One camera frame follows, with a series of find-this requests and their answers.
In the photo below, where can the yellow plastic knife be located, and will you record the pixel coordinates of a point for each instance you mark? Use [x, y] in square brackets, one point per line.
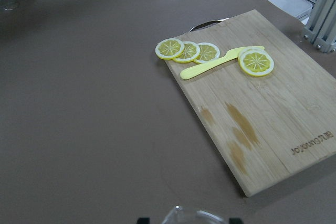
[193, 71]

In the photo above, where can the wooden cutting board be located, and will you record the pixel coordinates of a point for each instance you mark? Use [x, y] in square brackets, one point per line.
[266, 128]

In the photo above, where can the lone front lemon slice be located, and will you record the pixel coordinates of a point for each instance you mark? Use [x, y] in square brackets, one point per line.
[255, 62]

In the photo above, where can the middle lemon slice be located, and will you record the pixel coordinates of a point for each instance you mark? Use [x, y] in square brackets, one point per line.
[190, 53]

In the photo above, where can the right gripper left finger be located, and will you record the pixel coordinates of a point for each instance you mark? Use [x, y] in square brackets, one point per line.
[143, 220]

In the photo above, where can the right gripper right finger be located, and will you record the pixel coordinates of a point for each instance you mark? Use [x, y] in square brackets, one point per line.
[235, 220]

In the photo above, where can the lemon slice at board end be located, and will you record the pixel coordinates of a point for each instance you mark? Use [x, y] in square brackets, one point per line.
[169, 48]

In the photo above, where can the clear glass cup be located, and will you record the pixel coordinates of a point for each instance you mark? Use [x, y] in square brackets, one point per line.
[185, 215]

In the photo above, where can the aluminium frame post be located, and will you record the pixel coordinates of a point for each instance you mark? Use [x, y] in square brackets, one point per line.
[320, 28]

